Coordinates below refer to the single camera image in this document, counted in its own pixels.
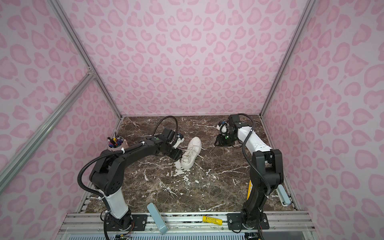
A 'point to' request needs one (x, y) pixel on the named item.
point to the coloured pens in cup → (115, 142)
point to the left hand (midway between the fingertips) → (179, 151)
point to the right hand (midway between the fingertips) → (219, 141)
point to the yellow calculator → (250, 189)
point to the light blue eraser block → (161, 226)
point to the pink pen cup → (119, 148)
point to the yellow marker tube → (212, 220)
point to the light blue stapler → (282, 196)
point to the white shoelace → (192, 150)
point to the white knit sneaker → (188, 157)
